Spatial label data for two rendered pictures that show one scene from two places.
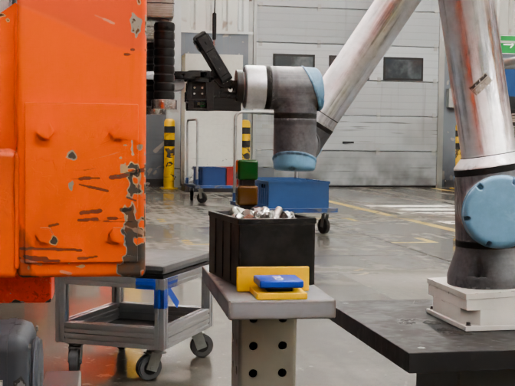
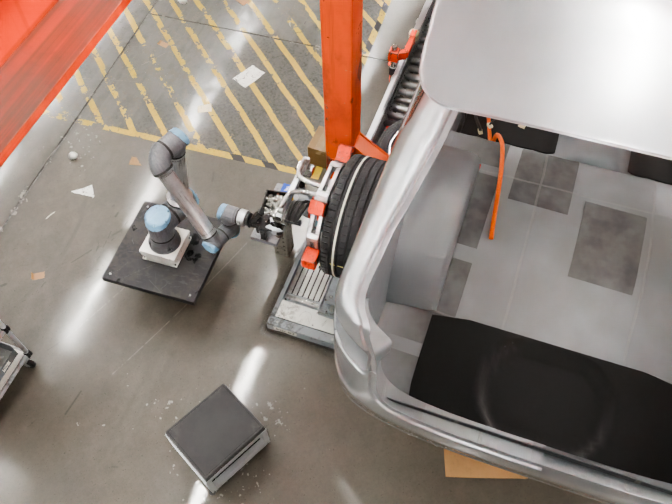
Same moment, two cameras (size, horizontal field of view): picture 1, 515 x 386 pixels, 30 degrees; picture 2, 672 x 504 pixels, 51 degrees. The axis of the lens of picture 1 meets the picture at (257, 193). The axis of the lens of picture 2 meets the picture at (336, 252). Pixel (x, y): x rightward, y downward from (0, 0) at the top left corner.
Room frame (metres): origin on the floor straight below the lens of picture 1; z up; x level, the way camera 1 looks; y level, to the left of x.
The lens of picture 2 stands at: (3.69, 1.54, 3.88)
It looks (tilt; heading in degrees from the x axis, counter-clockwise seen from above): 57 degrees down; 210
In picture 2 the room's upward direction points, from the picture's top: 2 degrees counter-clockwise
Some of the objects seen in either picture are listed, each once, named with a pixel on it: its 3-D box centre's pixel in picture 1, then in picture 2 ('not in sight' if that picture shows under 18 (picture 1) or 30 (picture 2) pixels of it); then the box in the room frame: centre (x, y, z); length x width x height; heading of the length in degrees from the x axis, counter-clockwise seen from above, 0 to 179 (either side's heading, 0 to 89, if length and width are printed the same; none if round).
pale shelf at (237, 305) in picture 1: (260, 288); (277, 213); (1.69, -0.01, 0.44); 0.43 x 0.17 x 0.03; 9
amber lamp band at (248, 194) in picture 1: (246, 194); not in sight; (1.88, 0.02, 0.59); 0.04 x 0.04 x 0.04; 9
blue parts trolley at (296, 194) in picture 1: (281, 169); not in sight; (7.69, -0.19, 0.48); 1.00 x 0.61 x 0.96; 15
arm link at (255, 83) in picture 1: (251, 86); (243, 218); (2.01, 0.01, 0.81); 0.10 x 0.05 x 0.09; 8
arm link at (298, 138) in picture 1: (295, 142); (229, 227); (2.04, -0.08, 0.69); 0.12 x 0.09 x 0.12; 172
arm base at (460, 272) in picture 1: (489, 260); (163, 236); (2.15, -0.52, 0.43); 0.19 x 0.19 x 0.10
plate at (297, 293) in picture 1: (277, 292); not in sight; (1.52, -0.03, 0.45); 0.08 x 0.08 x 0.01; 9
